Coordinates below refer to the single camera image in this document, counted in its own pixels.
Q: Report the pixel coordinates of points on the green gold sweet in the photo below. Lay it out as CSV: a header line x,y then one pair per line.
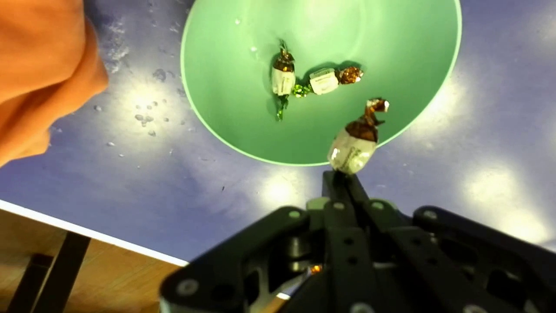
x,y
323,80
282,78
353,148

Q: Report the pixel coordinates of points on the orange cloth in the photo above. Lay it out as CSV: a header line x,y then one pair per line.
x,y
40,70

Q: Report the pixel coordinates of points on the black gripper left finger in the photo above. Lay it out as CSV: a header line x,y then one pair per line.
x,y
271,266

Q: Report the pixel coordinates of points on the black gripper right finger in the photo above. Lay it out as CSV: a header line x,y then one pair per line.
x,y
452,266

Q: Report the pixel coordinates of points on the teal green bowl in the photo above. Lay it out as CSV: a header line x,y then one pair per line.
x,y
244,75

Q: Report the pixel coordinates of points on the black metal bar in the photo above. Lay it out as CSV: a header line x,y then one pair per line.
x,y
63,271
28,284

